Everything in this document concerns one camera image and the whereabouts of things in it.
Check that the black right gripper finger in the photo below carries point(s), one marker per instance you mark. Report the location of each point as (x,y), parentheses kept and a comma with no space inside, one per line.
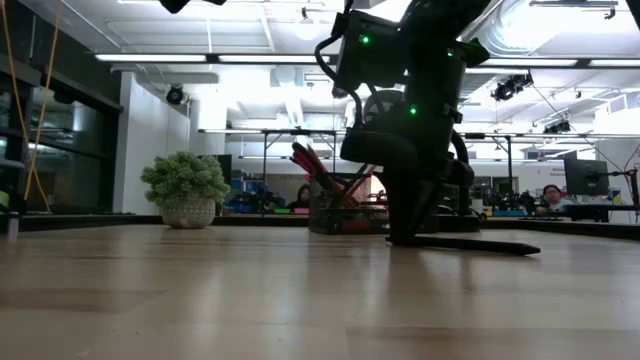
(420,200)
(398,210)

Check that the black pen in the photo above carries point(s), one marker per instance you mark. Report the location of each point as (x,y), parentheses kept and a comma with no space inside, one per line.
(475,246)

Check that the black mesh desk organizer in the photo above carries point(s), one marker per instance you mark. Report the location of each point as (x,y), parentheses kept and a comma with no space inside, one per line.
(325,220)

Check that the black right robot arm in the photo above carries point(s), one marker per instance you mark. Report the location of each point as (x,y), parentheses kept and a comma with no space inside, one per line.
(440,20)

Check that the black gooseneck desk lamp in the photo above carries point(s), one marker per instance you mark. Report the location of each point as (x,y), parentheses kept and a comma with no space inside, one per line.
(465,202)

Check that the overhead beam with light strips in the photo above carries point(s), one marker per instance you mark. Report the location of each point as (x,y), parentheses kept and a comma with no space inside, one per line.
(150,58)

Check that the person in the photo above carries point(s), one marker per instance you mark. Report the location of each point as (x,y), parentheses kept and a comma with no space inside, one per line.
(552,196)
(302,196)

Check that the black computer monitor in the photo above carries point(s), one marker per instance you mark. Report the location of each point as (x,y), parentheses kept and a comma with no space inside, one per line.
(585,177)

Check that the green plant in white pot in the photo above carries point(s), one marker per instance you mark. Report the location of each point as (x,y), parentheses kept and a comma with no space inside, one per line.
(185,185)

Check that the black ceiling-mounted camera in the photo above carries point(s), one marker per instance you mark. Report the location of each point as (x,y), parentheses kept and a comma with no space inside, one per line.
(557,127)
(175,94)
(510,87)

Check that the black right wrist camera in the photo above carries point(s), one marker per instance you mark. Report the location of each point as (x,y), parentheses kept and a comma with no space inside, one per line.
(370,50)

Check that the black background workstation frame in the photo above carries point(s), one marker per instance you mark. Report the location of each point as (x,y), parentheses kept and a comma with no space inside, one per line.
(300,132)

